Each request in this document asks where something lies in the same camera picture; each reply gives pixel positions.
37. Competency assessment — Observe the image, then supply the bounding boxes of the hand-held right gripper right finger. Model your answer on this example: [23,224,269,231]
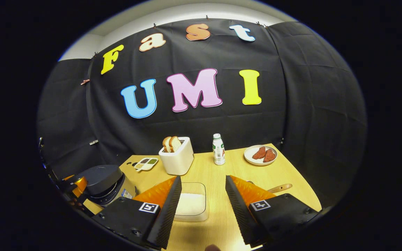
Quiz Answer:
[225,175,319,248]

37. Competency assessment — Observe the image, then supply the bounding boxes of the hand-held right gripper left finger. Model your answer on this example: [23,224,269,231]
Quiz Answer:
[91,175,183,250]

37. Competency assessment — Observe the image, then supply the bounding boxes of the dark grey rice cooker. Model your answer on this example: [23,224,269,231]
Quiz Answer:
[75,165,137,208]

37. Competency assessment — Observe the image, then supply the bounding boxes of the wooden spoon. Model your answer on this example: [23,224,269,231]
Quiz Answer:
[267,184,293,194]

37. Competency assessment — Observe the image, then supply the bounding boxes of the clear plastic container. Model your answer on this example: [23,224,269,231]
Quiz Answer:
[173,182,209,222]

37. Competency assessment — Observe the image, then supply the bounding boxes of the white round plate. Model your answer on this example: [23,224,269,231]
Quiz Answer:
[244,145,278,166]

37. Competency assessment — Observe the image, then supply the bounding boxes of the white toaster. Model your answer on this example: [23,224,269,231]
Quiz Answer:
[158,137,194,176]

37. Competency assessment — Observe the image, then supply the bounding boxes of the white divided condiment dish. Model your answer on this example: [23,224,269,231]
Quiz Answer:
[134,157,159,172]

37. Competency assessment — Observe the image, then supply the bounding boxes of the white drink bottle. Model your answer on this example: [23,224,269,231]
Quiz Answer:
[212,134,226,166]

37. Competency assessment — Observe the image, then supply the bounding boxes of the black backdrop cloth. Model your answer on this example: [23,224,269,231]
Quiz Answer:
[36,18,368,210]

